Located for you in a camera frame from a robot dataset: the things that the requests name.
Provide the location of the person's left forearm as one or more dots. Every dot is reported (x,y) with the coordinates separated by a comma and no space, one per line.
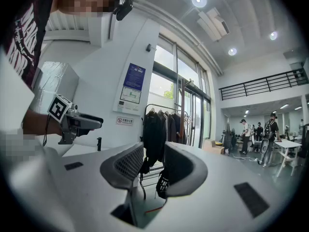
(38,123)

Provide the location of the black head-worn camera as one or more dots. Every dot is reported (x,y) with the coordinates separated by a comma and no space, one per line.
(124,10)

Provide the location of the brown cardboard box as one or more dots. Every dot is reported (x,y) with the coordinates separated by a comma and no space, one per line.
(213,147)

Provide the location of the row of wooden hangers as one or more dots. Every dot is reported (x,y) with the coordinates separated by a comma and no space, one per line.
(152,110)

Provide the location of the person's maroon printed t-shirt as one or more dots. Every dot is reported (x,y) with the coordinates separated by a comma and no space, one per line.
(21,45)

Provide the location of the black metal garment rail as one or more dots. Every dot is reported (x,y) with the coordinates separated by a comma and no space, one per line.
(159,106)

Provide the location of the white table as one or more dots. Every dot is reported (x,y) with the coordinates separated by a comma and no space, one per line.
(287,143)

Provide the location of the round ceiling light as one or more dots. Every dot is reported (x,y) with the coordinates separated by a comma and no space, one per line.
(273,35)
(232,51)
(199,1)

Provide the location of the black mezzanine railing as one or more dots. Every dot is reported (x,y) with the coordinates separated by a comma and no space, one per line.
(265,84)

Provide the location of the black-framed glass window wall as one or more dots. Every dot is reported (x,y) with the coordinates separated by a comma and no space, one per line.
(164,57)

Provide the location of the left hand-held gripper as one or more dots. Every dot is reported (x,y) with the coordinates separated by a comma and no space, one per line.
(68,127)

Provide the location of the white power strip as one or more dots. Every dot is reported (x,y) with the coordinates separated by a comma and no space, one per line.
(252,159)

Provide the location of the dark jacket with white stripe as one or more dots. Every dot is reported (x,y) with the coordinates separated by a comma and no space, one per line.
(166,129)

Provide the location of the white oval frame pack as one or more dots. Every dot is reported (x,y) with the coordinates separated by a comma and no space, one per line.
(263,146)

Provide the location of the white ceiling air conditioner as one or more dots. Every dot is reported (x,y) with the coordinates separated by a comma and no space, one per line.
(212,24)

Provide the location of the black jacket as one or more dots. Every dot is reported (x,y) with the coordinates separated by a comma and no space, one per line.
(152,136)

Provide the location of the silver foil-wrapped duct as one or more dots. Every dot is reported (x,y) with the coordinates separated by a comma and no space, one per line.
(58,81)

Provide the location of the black standing fan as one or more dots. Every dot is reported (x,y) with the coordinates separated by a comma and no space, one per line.
(232,133)

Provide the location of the dark maroon jacket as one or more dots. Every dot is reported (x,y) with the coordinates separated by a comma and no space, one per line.
(177,127)

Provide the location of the black wall-mounted sensor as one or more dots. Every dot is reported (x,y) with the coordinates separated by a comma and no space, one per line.
(148,47)

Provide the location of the black-framed map sheet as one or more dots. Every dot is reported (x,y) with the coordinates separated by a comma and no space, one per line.
(130,95)

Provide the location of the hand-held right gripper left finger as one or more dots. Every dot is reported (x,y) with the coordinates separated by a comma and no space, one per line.
(113,173)

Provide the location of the red and white wall sign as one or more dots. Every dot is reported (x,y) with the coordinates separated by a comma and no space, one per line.
(124,121)

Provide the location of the small black stand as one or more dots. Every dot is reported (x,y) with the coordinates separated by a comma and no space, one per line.
(99,144)

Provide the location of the blue wall poster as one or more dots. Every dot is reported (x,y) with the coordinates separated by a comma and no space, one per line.
(134,76)

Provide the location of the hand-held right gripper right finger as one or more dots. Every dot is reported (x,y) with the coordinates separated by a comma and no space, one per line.
(193,175)

